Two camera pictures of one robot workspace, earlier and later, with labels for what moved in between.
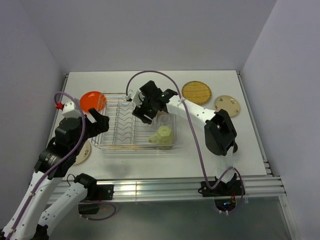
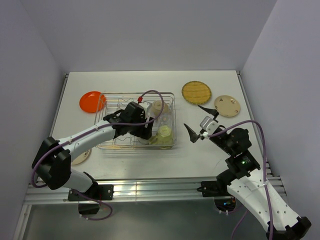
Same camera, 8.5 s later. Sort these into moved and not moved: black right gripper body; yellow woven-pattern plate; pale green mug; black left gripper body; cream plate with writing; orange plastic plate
Moved: black left gripper body; black right gripper body
Not moved: yellow woven-pattern plate; pale green mug; orange plastic plate; cream plate with writing
